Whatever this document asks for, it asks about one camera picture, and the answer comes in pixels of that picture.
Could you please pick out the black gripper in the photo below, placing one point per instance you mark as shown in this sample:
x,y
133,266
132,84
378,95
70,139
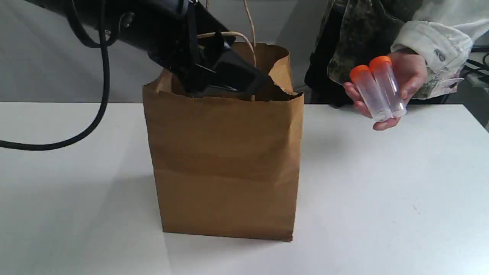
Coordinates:
x,y
201,56

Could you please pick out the brown paper bag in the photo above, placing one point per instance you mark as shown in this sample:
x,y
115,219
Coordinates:
x,y
227,164

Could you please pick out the orange-capped clear tube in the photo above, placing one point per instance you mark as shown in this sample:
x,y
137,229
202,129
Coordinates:
x,y
373,97
382,71

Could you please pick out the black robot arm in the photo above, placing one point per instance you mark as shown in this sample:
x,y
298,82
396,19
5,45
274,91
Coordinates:
x,y
139,23

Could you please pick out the person's left forearm sleeve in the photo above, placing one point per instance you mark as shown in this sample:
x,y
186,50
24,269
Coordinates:
x,y
443,33

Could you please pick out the person's left hand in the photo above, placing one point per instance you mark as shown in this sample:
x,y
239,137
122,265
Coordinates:
x,y
410,71

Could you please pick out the person's torso camouflage jacket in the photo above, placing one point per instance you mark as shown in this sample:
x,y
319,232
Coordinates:
x,y
352,33

